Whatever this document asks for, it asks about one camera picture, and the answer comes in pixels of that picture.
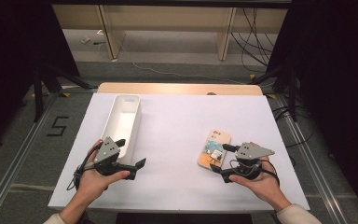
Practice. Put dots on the small white floor item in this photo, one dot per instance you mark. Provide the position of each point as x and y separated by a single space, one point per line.
85 39

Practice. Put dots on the black metal stand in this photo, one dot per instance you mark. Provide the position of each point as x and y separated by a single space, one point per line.
38 90
292 90

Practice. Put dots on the person's right hand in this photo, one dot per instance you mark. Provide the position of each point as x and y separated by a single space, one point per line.
268 183

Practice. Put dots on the black curtain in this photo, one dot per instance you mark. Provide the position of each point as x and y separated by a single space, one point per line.
332 62
12 62

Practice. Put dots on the aluminium floor rail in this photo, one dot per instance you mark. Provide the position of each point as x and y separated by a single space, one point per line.
18 155
310 155

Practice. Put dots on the small black floor item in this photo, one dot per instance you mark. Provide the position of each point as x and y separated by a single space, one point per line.
99 43

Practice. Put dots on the yellow tape piece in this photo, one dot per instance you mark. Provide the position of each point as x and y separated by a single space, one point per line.
252 76
271 96
65 95

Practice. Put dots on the person's left hand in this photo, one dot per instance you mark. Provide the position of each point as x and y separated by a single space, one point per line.
90 183

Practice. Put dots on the white plastic storage box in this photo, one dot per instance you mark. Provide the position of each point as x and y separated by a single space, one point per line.
122 121

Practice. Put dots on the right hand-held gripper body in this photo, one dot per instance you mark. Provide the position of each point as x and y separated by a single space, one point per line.
251 151

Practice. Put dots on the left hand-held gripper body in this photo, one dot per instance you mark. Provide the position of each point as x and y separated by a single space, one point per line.
107 151

